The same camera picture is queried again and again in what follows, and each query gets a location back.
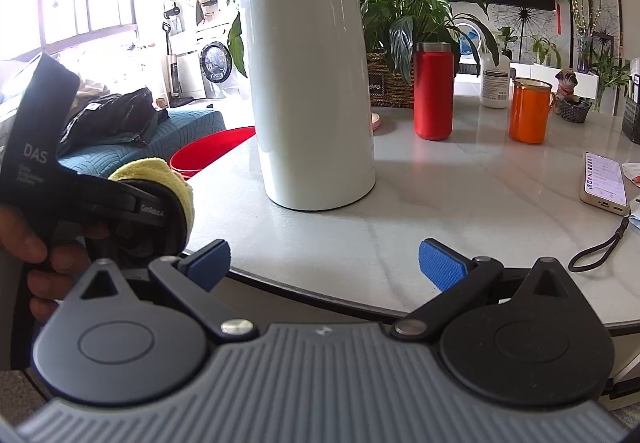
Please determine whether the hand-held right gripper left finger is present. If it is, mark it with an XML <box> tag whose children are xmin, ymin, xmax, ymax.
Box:
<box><xmin>62</xmin><ymin>239</ymin><xmax>259</xmax><ymax>343</ymax></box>

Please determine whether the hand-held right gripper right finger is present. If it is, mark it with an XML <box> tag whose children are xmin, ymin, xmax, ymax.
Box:
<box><xmin>389</xmin><ymin>239</ymin><xmax>583</xmax><ymax>343</ymax></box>

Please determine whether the yellow cleaning cloth black trim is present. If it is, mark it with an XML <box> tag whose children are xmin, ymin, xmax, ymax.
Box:
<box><xmin>107</xmin><ymin>157</ymin><xmax>195</xmax><ymax>254</ymax></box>

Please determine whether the white mug with black rim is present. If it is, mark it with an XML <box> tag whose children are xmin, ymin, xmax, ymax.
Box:
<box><xmin>236</xmin><ymin>0</ymin><xmax>377</xmax><ymax>210</ymax></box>

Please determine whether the person's left hand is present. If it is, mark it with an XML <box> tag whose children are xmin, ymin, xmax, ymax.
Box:
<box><xmin>0</xmin><ymin>203</ymin><xmax>93</xmax><ymax>324</ymax></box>

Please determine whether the black bag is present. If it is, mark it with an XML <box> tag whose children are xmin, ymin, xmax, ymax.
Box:
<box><xmin>60</xmin><ymin>87</ymin><xmax>171</xmax><ymax>156</ymax></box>

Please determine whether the red plastic basin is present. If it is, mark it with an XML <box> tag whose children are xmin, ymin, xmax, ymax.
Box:
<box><xmin>169</xmin><ymin>126</ymin><xmax>257</xmax><ymax>175</ymax></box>

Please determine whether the teal sofa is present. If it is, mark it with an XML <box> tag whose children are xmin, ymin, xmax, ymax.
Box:
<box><xmin>55</xmin><ymin>108</ymin><xmax>226</xmax><ymax>176</ymax></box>

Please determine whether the upright floor washer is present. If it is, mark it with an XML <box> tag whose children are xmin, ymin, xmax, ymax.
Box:
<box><xmin>161</xmin><ymin>20</ymin><xmax>196</xmax><ymax>108</ymax></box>

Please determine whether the orange mug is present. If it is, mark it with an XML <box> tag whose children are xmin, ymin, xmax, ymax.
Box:
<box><xmin>508</xmin><ymin>78</ymin><xmax>557</xmax><ymax>144</ymax></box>

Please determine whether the red thermos bottle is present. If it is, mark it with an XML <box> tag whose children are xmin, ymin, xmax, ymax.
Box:
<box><xmin>413</xmin><ymin>42</ymin><xmax>455</xmax><ymax>141</ymax></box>

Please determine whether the woven basket planter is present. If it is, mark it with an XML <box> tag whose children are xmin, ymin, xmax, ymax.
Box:
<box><xmin>366</xmin><ymin>52</ymin><xmax>416</xmax><ymax>109</ymax></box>

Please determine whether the white plastic bottle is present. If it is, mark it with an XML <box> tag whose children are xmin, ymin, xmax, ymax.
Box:
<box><xmin>479</xmin><ymin>37</ymin><xmax>511</xmax><ymax>109</ymax></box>

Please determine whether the white washing machine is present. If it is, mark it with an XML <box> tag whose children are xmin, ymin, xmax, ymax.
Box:
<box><xmin>196</xmin><ymin>23</ymin><xmax>236</xmax><ymax>100</ymax></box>

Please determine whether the small dark wicker basket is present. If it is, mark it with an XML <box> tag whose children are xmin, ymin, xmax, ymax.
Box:
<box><xmin>556</xmin><ymin>96</ymin><xmax>593</xmax><ymax>124</ymax></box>

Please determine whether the white low cabinet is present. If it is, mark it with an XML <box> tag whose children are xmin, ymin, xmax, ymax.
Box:
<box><xmin>520</xmin><ymin>62</ymin><xmax>561</xmax><ymax>84</ymax></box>

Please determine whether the pug figurine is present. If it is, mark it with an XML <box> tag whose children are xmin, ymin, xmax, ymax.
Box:
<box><xmin>555</xmin><ymin>68</ymin><xmax>581</xmax><ymax>101</ymax></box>

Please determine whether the white round fan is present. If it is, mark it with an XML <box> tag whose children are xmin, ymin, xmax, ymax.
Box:
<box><xmin>452</xmin><ymin>18</ymin><xmax>483</xmax><ymax>59</ymax></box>

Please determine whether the small potted plant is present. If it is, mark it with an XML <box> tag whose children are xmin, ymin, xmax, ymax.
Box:
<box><xmin>530</xmin><ymin>36</ymin><xmax>563</xmax><ymax>69</ymax></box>

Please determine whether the glass vase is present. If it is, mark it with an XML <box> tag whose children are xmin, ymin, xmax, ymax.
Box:
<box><xmin>576</xmin><ymin>36</ymin><xmax>594</xmax><ymax>73</ymax></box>

